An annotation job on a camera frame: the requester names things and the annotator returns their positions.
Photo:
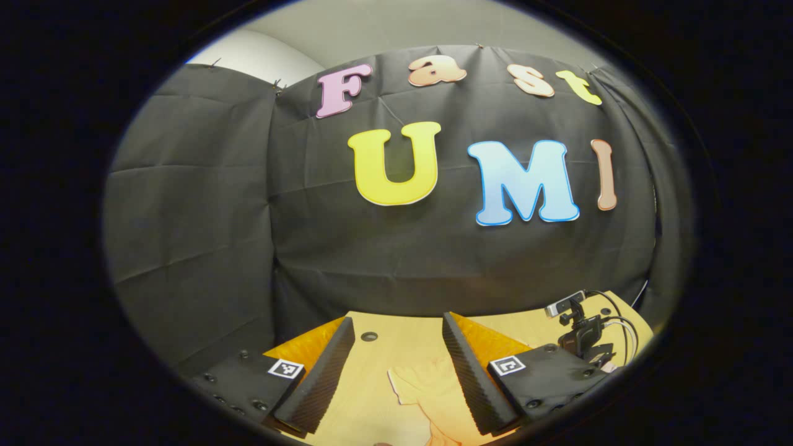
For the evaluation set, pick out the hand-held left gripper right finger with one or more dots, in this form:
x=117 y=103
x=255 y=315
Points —
x=474 y=378

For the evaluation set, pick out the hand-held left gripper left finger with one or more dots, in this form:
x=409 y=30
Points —
x=322 y=378

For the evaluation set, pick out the orange T-shirt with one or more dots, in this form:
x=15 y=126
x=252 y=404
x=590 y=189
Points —
x=427 y=396

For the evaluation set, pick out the webcam on black stand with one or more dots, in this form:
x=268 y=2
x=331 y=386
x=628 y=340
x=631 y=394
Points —
x=579 y=337

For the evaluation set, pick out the black backdrop cloth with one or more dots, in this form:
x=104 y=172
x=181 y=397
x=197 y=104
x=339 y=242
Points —
x=204 y=204

